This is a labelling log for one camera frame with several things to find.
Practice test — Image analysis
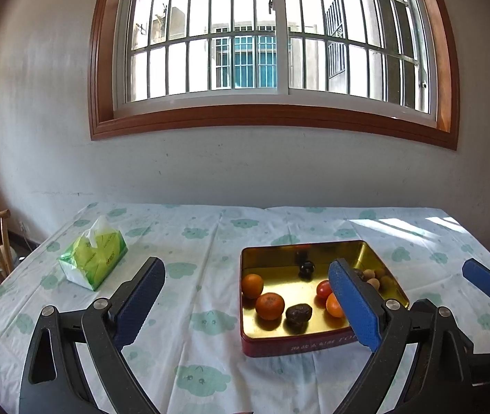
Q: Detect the red cherry tomato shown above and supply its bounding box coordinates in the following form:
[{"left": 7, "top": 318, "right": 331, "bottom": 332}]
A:
[{"left": 316, "top": 279, "right": 332, "bottom": 301}]

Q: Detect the dark wrinkled passion fruit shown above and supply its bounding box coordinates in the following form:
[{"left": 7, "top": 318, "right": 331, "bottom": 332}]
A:
[{"left": 285, "top": 304, "right": 312, "bottom": 327}]

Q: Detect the dark round plum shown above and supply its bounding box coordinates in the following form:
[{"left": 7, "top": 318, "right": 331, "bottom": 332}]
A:
[{"left": 298, "top": 261, "right": 315, "bottom": 280}]

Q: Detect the mandarin orange with leaf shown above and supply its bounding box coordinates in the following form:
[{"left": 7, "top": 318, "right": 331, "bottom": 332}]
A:
[{"left": 255, "top": 293, "right": 285, "bottom": 322}]

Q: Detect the small orange kumquat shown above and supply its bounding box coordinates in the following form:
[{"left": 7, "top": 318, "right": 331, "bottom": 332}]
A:
[{"left": 241, "top": 273, "right": 264, "bottom": 300}]

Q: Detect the dark date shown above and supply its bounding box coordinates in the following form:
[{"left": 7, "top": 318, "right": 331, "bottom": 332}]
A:
[{"left": 354, "top": 268, "right": 365, "bottom": 281}]

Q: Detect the green tissue pack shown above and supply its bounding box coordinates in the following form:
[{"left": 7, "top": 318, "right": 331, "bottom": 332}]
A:
[{"left": 58, "top": 216, "right": 128, "bottom": 290}]

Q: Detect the cloud pattern tablecloth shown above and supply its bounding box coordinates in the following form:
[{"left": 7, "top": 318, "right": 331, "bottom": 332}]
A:
[{"left": 0, "top": 203, "right": 490, "bottom": 413}]

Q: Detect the red gold toffee tin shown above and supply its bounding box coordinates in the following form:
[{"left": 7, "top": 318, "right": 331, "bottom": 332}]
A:
[{"left": 239, "top": 240, "right": 410, "bottom": 358}]

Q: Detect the barred window wooden frame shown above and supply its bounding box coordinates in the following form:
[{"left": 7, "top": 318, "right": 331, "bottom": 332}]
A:
[{"left": 89, "top": 0, "right": 459, "bottom": 150}]

